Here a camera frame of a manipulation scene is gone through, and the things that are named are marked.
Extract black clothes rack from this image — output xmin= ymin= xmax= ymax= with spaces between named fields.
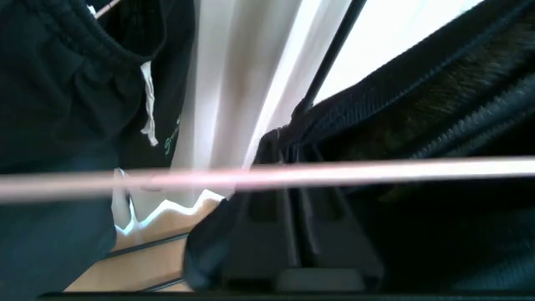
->
xmin=102 ymin=0 xmax=369 ymax=293

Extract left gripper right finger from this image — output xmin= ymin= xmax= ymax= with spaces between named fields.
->
xmin=288 ymin=144 xmax=385 ymax=291

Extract beige curtain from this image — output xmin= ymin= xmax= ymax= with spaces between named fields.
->
xmin=111 ymin=0 xmax=354 ymax=235

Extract black shorts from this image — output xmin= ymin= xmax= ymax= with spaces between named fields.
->
xmin=0 ymin=0 xmax=197 ymax=301

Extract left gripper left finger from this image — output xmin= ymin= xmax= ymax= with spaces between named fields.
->
xmin=220 ymin=128 xmax=301 ymax=290

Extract pink clothes hanger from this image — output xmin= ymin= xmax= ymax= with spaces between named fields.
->
xmin=0 ymin=156 xmax=535 ymax=205
xmin=93 ymin=0 xmax=123 ymax=20

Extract black garment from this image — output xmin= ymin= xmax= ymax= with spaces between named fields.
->
xmin=182 ymin=0 xmax=535 ymax=293

